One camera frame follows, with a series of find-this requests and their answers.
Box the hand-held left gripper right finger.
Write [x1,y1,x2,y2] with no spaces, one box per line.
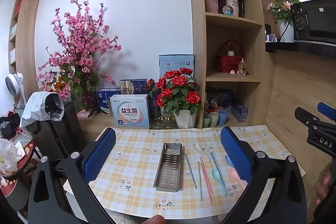
[219,126,307,224]

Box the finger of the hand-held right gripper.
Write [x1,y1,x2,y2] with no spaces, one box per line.
[294,107,319,132]
[316,102,336,123]

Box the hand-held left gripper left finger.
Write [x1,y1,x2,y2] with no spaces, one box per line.
[28,127,117,224]

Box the pink spoon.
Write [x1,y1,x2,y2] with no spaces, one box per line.
[229,167,248,188]

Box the blue chopstick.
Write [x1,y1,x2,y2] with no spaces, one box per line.
[209,152,224,186]
[184,153,197,189]

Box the teal spoon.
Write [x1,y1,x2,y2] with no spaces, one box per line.
[211,169,228,196]

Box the pink chopstick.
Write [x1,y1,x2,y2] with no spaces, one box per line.
[201,161,213,203]
[199,156,210,202]

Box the white spoon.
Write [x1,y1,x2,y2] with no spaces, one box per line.
[193,143,211,163]

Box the steel utensil tray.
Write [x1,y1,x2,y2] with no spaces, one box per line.
[153,143,182,192]

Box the person's right hand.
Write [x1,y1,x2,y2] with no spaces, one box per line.
[314,161,336,206]

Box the person's left hand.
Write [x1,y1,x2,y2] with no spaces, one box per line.
[143,214,166,224]

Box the yellow checkered floral tablecloth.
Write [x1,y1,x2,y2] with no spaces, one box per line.
[88,125,306,216]

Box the blue cup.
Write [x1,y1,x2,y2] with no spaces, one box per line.
[218,110,228,126]

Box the beige cup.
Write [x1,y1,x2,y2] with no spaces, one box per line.
[209,112,220,127]

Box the purple box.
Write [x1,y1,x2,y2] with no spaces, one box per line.
[231,101,249,123]

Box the white and blue box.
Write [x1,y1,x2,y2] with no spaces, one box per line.
[110,94,151,128]

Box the dark blue carton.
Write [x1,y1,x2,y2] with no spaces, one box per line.
[97,88,121,113]

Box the dark blue printed box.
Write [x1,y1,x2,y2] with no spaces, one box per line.
[218,90,235,110]

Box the black moon print box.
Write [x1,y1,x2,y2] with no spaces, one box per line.
[209,93,219,109]

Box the black countertop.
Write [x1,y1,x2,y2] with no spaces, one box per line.
[265,42,336,56]

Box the dark blue tall box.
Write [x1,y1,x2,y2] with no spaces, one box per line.
[148,94,161,117]

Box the gold and blue box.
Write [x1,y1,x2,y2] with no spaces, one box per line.
[119,78,148,96]

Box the small glass bottle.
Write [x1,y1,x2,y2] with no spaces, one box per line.
[238,58,247,77]

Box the white garment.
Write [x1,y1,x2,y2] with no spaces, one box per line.
[20,91,65,127]

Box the red rose plant white pot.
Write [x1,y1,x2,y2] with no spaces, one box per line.
[146,67,202,129]

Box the black microwave oven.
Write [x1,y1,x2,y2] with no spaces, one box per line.
[290,0,336,43]

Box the round dark red table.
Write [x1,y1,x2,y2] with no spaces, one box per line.
[0,135,40,211]

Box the red basket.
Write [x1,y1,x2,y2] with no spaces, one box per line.
[216,40,244,73]

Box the white plastic bag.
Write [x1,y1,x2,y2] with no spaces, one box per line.
[0,139,25,174]

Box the dark clothes pile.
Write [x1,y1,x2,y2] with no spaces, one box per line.
[0,112,21,140]

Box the wooden shelf unit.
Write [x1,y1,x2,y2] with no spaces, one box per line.
[186,0,286,128]

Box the pink roses white vase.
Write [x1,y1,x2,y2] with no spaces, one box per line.
[266,0,300,42]

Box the white fan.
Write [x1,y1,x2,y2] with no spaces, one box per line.
[5,72,29,106]

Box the light blue box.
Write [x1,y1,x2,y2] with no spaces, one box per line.
[159,54,195,80]

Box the pink blossom flower arrangement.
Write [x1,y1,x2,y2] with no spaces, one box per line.
[35,0,122,111]

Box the beige lidded mug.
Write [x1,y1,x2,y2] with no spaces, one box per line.
[224,0,245,18]

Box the pink lidded mug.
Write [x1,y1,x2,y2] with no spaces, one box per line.
[204,0,222,14]

